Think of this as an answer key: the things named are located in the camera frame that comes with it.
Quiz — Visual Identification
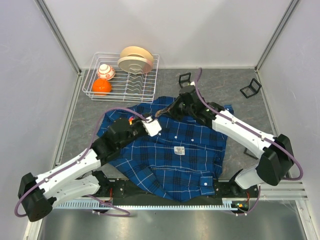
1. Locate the blue plaid shirt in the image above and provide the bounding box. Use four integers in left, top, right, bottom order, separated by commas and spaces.
96, 95, 235, 202

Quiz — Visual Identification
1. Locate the colourful flower plush brooch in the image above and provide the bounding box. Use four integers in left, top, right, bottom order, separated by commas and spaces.
128, 117, 134, 125

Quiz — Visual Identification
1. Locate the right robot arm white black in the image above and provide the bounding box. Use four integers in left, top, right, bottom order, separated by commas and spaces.
155, 85, 294, 197

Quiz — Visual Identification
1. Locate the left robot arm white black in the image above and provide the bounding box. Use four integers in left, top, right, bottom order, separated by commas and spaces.
14, 116, 162, 222

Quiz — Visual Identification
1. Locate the black display box centre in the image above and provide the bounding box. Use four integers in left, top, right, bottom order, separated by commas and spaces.
178, 72, 191, 89

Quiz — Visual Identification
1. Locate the black display box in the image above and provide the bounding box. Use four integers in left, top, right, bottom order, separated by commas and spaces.
239, 78, 262, 99
178, 72, 191, 89
243, 148, 258, 160

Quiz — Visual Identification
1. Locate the white shirt label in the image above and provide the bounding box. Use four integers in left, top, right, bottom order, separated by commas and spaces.
173, 146, 185, 156

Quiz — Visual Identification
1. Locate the beige plate front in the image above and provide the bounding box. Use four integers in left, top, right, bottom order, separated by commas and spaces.
117, 56, 154, 75

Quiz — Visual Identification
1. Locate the beige plate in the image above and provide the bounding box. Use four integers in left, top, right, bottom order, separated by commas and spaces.
117, 56, 154, 75
119, 46, 154, 63

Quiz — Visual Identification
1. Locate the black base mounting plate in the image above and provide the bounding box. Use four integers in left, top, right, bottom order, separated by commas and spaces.
93, 178, 259, 205

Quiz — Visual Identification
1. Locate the white orange patterned bowl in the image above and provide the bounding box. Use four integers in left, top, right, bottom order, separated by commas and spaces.
97, 64, 116, 81

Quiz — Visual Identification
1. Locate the beige plate rear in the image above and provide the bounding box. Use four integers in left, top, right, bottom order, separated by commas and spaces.
119, 46, 154, 63

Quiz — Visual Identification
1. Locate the black display box far right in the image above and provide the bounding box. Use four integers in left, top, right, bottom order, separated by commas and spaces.
239, 78, 262, 99

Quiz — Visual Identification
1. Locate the black display box near right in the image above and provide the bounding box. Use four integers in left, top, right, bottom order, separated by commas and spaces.
243, 148, 258, 160

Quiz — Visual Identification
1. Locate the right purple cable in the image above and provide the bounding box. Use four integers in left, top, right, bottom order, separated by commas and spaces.
192, 67, 304, 217

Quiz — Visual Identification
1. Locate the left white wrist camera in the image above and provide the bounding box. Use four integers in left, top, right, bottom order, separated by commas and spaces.
142, 116, 162, 137

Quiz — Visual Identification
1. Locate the white wire dish rack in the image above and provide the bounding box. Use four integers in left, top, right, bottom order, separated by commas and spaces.
82, 52, 160, 103

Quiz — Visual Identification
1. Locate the grey slotted cable duct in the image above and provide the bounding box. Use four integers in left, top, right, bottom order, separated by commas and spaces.
55, 198, 240, 211

